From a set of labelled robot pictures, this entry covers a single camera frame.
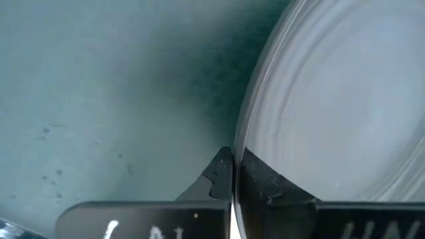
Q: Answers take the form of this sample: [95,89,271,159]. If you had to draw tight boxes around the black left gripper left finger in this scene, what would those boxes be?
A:
[54,146,234,239]

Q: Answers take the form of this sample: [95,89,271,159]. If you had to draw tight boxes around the dark green serving tray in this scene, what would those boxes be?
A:
[0,0,293,239]

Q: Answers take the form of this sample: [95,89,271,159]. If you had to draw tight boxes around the dark round plate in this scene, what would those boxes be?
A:
[232,0,425,239]

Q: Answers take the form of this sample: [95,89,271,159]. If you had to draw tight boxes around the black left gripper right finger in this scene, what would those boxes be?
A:
[236,147,425,239]

